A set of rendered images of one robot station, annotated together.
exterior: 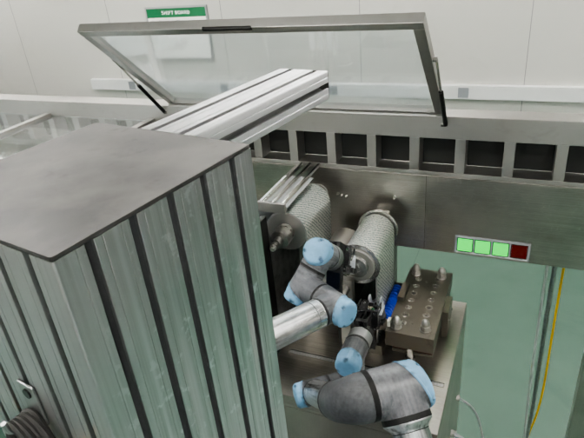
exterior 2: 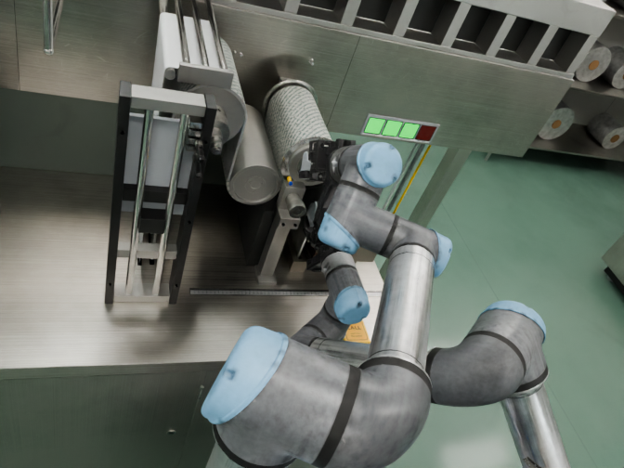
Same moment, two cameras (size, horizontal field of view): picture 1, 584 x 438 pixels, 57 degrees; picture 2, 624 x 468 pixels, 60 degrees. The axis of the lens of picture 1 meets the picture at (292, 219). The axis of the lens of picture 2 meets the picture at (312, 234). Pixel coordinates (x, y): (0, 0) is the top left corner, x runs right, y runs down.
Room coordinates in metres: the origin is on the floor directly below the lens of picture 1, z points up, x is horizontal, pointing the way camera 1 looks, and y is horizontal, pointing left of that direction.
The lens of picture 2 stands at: (0.82, 0.61, 1.93)
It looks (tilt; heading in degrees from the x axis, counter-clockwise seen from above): 40 degrees down; 306
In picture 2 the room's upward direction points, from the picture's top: 22 degrees clockwise
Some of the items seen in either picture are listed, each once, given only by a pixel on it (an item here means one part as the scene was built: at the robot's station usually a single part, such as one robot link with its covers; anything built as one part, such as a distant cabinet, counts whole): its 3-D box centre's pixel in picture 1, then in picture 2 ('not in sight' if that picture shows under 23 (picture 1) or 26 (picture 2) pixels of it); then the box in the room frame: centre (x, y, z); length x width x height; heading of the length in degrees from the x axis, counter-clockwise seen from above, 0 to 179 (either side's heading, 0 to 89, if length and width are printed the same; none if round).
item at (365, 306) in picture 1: (366, 321); (331, 240); (1.35, -0.20, 1.12); 0.12 x 0.08 x 0.09; 154
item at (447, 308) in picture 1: (447, 316); not in sight; (1.52, -0.52, 0.96); 0.10 x 0.03 x 0.11; 154
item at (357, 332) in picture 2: not in sight; (353, 332); (1.20, -0.24, 0.91); 0.07 x 0.07 x 0.02; 64
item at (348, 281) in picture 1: (346, 318); (279, 236); (1.45, -0.15, 1.05); 0.06 x 0.05 x 0.31; 154
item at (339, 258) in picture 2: (358, 339); (337, 267); (1.28, -0.17, 1.11); 0.08 x 0.05 x 0.08; 64
